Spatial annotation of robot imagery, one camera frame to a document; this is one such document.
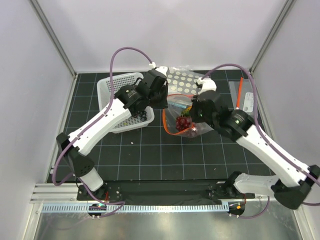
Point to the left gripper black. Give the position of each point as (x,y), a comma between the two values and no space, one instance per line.
(163,104)

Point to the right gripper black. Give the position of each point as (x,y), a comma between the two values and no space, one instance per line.
(193,112)

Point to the orange toy pineapple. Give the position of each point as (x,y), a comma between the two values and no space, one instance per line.
(186,112)

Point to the dark black grape bunch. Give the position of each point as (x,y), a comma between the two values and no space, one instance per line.
(142,116)

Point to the orange zipper clear bag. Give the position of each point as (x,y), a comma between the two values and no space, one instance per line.
(176,103)

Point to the red grape bunch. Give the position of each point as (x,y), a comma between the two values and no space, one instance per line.
(183,123)

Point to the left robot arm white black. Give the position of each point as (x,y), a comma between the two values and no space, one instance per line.
(129,101)

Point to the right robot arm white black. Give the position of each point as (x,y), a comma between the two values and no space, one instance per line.
(292,180)

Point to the polka dot zip bag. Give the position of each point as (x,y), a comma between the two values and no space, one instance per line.
(183,81)

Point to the right orange zipper bag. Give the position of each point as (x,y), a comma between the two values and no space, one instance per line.
(242,96)

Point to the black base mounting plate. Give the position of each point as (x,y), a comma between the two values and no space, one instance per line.
(168,192)

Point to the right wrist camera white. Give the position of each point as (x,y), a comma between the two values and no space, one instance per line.
(205,84)

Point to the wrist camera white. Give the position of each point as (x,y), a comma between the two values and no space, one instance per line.
(205,84)
(163,70)

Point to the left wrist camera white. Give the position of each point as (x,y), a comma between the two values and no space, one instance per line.
(163,70)

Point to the right aluminium frame post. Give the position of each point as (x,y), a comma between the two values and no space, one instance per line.
(284,12)

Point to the aluminium frame post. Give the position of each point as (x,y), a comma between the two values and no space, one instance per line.
(52,35)
(284,12)

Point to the left aluminium frame post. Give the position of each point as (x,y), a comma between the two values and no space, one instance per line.
(52,35)

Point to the perforated metal cable rail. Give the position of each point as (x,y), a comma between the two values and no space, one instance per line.
(99,208)

